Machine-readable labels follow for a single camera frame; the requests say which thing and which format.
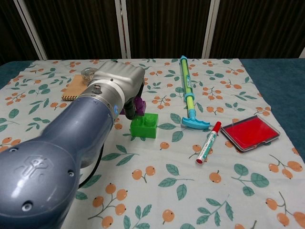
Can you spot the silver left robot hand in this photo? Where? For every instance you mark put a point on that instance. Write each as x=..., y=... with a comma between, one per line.
x=121, y=76

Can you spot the small purple building block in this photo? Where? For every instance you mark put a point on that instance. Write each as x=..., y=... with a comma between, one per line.
x=140, y=107

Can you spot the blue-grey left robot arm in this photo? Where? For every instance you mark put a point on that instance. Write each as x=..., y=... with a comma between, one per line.
x=59, y=148

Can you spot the kraft spiral notebook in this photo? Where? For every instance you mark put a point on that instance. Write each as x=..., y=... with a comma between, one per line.
x=76, y=88

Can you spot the green building block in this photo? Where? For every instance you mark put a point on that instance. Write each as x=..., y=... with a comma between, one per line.
x=145, y=131

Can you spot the green blue toy water pump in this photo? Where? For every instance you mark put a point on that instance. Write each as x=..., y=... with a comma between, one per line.
x=185, y=78

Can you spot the dark pleated partition panel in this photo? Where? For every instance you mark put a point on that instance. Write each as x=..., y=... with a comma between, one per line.
x=78, y=28
x=166, y=28
x=12, y=35
x=262, y=28

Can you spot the red marker pen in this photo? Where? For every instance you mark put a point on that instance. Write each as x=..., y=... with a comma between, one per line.
x=208, y=143

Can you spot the floral fruit print tablecloth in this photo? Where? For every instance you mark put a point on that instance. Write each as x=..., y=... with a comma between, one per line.
x=166, y=190

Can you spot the red ink stamp pad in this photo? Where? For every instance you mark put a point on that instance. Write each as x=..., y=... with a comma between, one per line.
x=247, y=132

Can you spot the white partition frame post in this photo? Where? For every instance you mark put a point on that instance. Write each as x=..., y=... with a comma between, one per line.
x=210, y=28
x=32, y=28
x=122, y=28

